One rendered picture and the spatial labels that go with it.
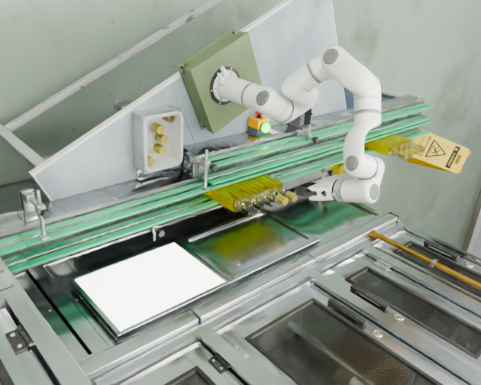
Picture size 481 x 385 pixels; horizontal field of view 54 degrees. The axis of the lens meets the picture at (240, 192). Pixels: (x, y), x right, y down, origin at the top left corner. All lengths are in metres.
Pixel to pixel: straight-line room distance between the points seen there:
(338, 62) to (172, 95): 0.70
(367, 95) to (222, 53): 0.64
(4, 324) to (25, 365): 0.13
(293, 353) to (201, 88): 1.03
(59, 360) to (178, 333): 0.62
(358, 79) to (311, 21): 0.93
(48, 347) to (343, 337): 0.94
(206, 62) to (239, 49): 0.16
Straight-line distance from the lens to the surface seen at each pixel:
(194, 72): 1.85
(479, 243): 8.19
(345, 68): 1.53
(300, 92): 1.70
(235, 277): 1.67
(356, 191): 1.50
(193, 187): 1.91
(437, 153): 5.08
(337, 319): 1.64
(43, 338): 0.97
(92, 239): 1.73
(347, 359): 1.52
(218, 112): 1.97
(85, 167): 1.82
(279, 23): 2.24
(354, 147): 1.47
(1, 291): 1.11
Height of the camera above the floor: 2.29
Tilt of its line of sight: 41 degrees down
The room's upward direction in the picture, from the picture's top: 119 degrees clockwise
